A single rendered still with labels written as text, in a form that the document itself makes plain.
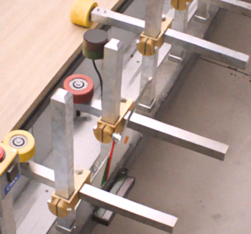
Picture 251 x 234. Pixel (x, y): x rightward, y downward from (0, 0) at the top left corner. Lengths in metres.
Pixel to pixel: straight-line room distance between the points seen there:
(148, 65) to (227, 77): 1.39
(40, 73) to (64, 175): 0.39
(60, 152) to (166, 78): 0.72
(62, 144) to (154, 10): 0.50
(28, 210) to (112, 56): 0.52
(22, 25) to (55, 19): 0.10
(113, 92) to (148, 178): 1.15
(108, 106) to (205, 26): 0.77
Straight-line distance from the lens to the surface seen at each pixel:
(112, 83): 1.65
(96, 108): 1.79
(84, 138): 2.05
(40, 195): 1.90
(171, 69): 2.17
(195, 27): 2.36
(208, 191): 2.76
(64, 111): 1.39
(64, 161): 1.50
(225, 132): 3.00
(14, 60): 1.88
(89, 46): 1.59
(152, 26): 1.82
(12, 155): 1.19
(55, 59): 1.87
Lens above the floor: 2.09
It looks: 43 degrees down
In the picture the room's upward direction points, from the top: 4 degrees clockwise
